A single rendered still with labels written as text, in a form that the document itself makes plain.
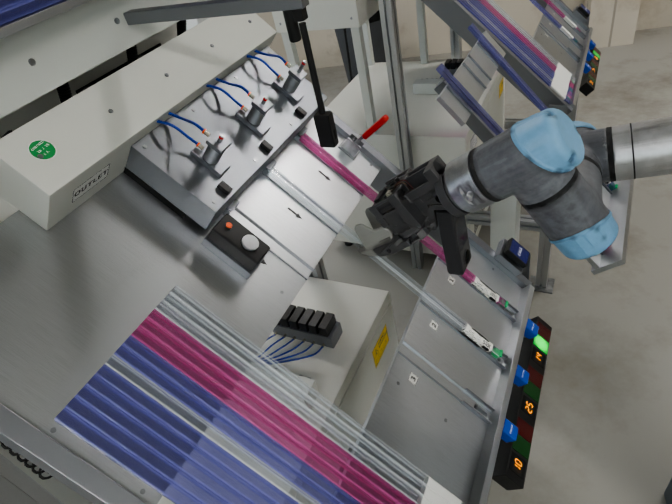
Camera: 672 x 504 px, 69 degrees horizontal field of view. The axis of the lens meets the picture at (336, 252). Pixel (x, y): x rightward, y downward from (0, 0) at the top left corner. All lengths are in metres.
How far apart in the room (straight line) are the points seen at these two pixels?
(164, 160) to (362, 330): 0.63
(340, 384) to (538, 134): 0.65
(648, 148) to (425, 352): 0.42
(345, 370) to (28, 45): 0.77
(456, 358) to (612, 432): 0.95
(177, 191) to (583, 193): 0.50
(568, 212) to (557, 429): 1.14
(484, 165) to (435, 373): 0.35
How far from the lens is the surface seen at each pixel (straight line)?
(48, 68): 0.67
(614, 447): 1.71
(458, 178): 0.64
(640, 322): 2.02
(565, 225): 0.65
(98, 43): 0.72
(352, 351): 1.09
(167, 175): 0.67
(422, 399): 0.78
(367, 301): 1.18
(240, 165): 0.71
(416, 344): 0.80
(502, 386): 0.89
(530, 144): 0.60
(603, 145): 0.75
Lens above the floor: 1.46
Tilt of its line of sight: 39 degrees down
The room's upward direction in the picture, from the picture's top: 14 degrees counter-clockwise
